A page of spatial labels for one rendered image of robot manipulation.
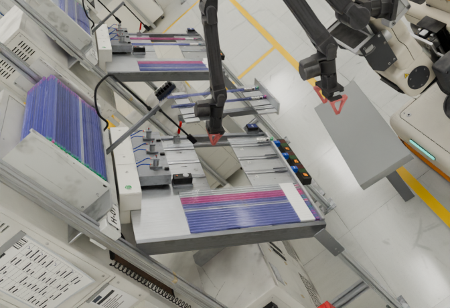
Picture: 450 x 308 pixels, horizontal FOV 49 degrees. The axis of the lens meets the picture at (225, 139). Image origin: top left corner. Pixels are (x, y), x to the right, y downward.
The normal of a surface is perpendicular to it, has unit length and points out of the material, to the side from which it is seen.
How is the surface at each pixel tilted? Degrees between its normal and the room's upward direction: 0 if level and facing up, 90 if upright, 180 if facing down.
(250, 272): 0
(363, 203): 0
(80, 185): 90
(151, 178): 90
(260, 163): 45
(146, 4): 90
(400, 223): 0
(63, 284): 93
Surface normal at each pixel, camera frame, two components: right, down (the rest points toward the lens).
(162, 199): 0.11, -0.86
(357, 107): -0.60, -0.58
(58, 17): 0.26, 0.51
